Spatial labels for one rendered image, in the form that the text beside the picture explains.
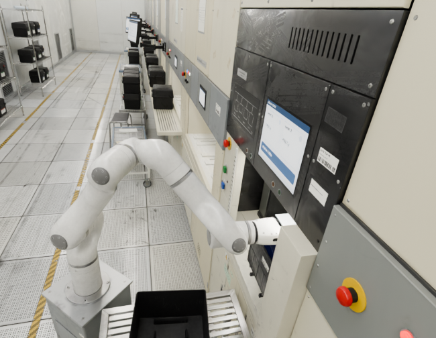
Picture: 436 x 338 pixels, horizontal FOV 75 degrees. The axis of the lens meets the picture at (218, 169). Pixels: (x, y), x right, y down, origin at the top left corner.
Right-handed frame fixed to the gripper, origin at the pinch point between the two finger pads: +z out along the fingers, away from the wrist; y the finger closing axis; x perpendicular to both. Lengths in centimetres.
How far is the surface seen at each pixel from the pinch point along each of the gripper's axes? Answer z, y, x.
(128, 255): -67, -120, -126
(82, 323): -78, -9, -49
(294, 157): -9.9, 5.8, 32.4
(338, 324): -10.4, 40.6, 7.0
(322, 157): -9.9, 17.7, 38.4
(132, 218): -65, -173, -126
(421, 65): -9, 33, 63
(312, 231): -9.7, 22.2, 18.8
